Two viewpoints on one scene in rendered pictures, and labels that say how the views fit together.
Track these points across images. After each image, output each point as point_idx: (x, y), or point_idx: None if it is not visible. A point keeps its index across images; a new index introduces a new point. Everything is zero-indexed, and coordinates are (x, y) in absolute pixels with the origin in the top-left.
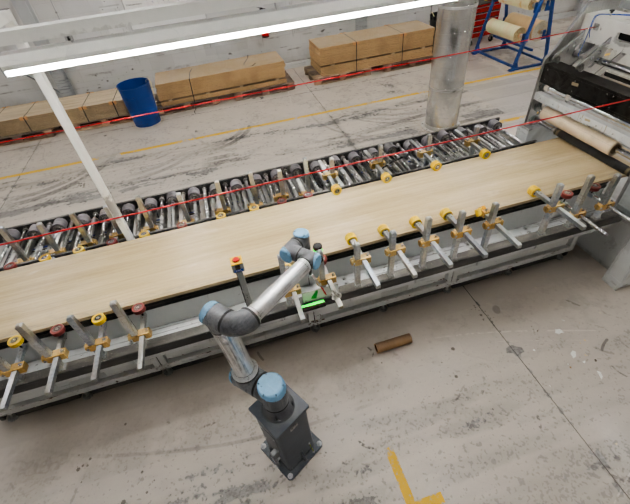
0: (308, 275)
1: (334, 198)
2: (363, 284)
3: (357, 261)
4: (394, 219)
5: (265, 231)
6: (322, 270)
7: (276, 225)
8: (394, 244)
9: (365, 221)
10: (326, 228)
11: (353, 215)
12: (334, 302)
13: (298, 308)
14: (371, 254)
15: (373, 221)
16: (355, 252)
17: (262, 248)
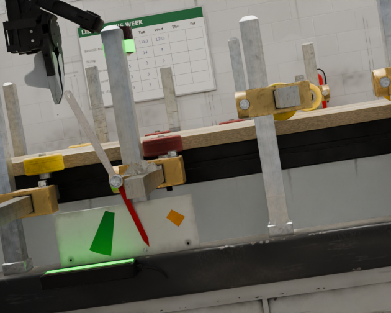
0: (47, 83)
1: (296, 113)
2: (303, 231)
3: (255, 92)
4: None
5: (64, 151)
6: (125, 115)
7: (102, 145)
8: None
9: (359, 106)
10: (230, 126)
11: (329, 110)
12: (182, 290)
13: None
14: (364, 177)
15: (384, 102)
16: (243, 50)
17: (23, 159)
